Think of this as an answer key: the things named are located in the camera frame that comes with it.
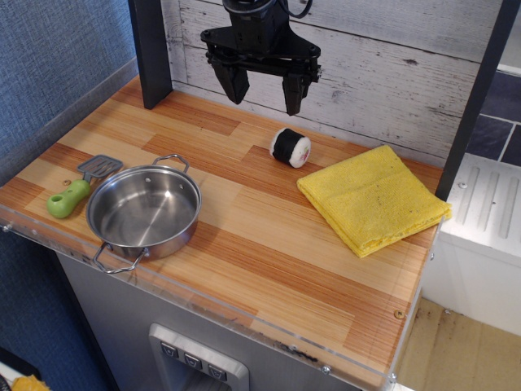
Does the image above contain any stainless steel pot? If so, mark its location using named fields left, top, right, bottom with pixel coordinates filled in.
left=85, top=154, right=202, bottom=274

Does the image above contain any dark grey right post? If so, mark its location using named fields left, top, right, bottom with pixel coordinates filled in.
left=436, top=0, right=520, bottom=200

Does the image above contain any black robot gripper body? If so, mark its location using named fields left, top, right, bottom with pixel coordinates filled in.
left=200, top=1, right=321, bottom=82

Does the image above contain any green handled grey spatula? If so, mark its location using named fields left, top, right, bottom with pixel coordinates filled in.
left=46, top=155, right=123, bottom=218

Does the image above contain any silver dispenser button panel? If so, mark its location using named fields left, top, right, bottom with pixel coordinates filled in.
left=148, top=323, right=250, bottom=390

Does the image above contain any dark grey left post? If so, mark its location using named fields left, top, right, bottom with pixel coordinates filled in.
left=128, top=0, right=173, bottom=109

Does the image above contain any white ribbed side counter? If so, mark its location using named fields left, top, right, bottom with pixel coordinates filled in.
left=441, top=153, right=520, bottom=265

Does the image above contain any yellow folded cloth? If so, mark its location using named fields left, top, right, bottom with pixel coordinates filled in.
left=297, top=146, right=452, bottom=258

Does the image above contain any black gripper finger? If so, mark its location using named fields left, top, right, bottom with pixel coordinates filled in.
left=282, top=73, right=310, bottom=116
left=212, top=61, right=249, bottom=104

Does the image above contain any toy sushi roll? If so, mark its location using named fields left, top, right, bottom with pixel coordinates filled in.
left=269, top=128, right=311, bottom=169

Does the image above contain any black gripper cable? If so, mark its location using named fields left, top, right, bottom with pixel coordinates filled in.
left=280, top=0, right=314, bottom=20

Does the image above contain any dark grey post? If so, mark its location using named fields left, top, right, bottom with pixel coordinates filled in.
left=128, top=0, right=173, bottom=109
left=436, top=0, right=520, bottom=200

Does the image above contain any yellow object bottom corner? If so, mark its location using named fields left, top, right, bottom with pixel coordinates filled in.
left=11, top=376, right=50, bottom=391

